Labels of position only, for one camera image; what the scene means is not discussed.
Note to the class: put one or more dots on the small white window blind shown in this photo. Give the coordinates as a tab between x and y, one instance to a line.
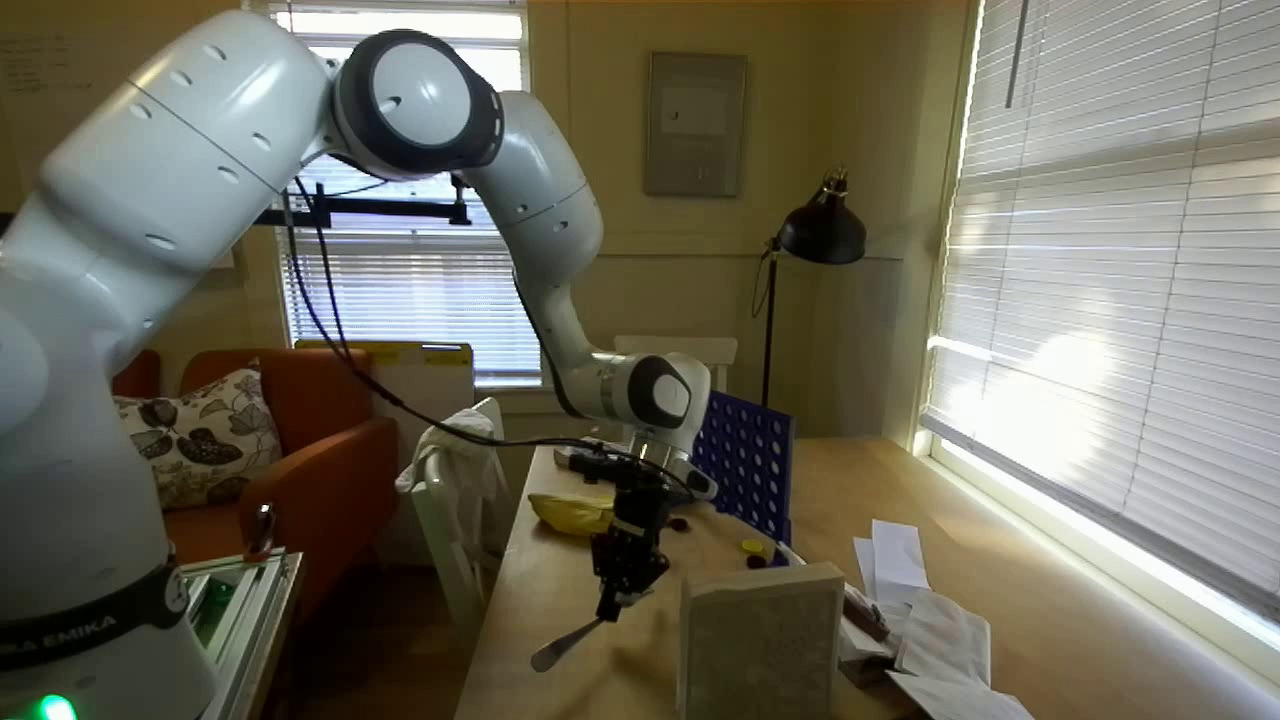
413	300

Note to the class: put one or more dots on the yellow banana toy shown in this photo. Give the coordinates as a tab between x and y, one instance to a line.
568	514

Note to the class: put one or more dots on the yellow game disc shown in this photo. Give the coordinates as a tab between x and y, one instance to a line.
756	549

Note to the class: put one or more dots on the large white window blind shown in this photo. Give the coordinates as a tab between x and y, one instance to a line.
1121	266

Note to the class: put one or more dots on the beige cardboard box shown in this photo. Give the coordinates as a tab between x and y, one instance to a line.
760	645

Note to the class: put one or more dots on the white paper sheet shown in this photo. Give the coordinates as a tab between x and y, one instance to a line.
953	700
940	634
860	645
898	553

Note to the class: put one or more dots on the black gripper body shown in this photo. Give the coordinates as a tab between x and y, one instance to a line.
641	520

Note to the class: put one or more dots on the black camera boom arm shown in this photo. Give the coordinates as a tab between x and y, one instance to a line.
372	208

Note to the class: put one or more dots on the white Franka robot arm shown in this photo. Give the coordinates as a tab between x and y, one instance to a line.
147	200

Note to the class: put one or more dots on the blue connect four grid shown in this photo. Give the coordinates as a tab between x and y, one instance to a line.
746	463

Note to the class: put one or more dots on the grey wall panel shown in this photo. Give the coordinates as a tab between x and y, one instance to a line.
695	125

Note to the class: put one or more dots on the black floor lamp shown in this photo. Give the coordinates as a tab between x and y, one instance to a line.
821	228

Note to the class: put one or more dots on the orange armchair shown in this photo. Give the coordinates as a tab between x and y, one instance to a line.
323	465

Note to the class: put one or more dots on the floral leaf print cushion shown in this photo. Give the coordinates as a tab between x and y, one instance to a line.
203	440

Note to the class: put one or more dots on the small dark metal knob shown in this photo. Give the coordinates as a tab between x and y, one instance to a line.
260	525

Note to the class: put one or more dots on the brown cardboard piece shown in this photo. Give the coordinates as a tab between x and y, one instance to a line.
721	538

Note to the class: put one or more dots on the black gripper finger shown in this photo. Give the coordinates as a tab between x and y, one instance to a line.
608	587
644	570

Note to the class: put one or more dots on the white wooden chair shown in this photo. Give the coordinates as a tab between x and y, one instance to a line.
445	514

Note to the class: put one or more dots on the stack of white green boards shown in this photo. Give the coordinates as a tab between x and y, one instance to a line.
241	612

